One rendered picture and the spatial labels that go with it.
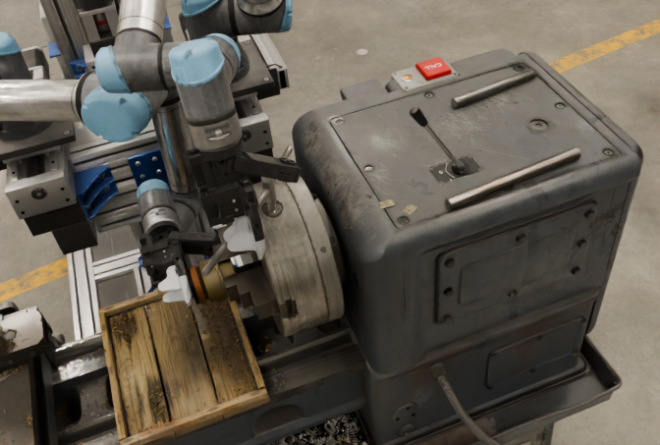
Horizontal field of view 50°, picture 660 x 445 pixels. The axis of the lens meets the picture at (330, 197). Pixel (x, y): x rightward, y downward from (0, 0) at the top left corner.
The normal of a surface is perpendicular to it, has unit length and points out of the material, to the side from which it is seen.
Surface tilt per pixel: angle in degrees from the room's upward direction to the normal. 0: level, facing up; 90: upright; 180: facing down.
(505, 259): 90
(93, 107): 89
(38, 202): 90
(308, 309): 87
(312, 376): 0
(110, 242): 0
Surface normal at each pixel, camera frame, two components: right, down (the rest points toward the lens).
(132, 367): -0.08, -0.72
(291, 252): 0.17, -0.12
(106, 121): -0.15, 0.68
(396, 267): 0.35, 0.62
